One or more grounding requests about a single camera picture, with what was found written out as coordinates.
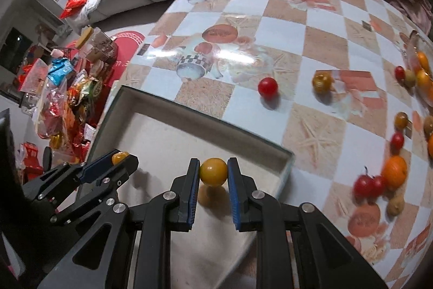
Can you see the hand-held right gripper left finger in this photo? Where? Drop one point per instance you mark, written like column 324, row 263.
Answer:
column 191, row 197

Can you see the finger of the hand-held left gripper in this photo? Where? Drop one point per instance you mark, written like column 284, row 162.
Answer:
column 98, row 167
column 127, row 164

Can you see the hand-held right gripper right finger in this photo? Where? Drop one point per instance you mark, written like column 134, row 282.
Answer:
column 234, row 197

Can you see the small yellow cherry tomato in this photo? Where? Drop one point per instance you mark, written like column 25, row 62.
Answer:
column 119, row 158

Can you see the large yellow tomato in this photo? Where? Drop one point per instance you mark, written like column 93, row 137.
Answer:
column 213, row 172

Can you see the red printed box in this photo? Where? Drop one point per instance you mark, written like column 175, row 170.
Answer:
column 29, row 160

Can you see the pile of snack packets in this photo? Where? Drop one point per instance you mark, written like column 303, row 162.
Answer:
column 64, row 106

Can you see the blue snack packet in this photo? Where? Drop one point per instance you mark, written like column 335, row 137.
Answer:
column 61, row 69

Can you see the red round mat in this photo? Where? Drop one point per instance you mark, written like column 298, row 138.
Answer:
column 127, row 43

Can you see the jar with yellow lid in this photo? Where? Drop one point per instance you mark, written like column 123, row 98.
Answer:
column 96, row 45

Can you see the red cherry tomato with stem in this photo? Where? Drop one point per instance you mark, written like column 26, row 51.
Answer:
column 363, row 185

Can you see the yellow-green tomato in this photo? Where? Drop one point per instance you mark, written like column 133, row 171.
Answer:
column 322, row 81

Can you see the large orange tomato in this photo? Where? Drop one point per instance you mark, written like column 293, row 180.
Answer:
column 394, row 172

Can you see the red snack packet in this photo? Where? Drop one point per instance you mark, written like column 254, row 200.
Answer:
column 75, row 3

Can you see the yellow-brown cherry tomato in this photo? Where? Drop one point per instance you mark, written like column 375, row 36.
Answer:
column 401, row 120

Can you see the checkered printed tablecloth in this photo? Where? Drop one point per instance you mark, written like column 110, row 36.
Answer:
column 304, row 21

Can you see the green cherry tomato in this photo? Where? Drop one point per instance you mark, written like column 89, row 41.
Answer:
column 429, row 124
column 410, row 78

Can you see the clear plastic bag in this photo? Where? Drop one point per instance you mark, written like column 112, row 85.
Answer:
column 413, row 48

